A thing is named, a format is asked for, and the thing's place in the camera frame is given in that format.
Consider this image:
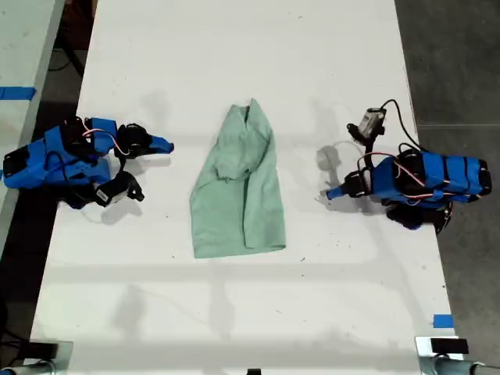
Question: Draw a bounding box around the metal table bracket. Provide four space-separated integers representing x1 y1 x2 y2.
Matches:
414 335 466 375
23 340 74 368

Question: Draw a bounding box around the pale green T-shirt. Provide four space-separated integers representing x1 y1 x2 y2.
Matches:
188 97 288 259

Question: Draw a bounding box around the grey camera box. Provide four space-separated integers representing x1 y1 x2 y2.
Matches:
358 107 388 138
95 183 132 208

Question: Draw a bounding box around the black camera stalk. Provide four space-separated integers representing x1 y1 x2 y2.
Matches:
346 123 386 152
111 170 145 203

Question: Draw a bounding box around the black clamp block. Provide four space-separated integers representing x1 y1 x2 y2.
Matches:
29 342 59 359
430 338 470 355

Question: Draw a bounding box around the black floor cable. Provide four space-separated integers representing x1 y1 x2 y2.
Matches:
48 46 85 79

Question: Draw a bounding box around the pale side table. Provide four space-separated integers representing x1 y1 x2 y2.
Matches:
0 0 66 220

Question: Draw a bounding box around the metal tube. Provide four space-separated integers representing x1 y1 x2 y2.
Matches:
433 355 500 375
0 361 54 375

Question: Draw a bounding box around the black camera cable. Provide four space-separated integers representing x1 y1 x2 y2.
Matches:
380 99 421 152

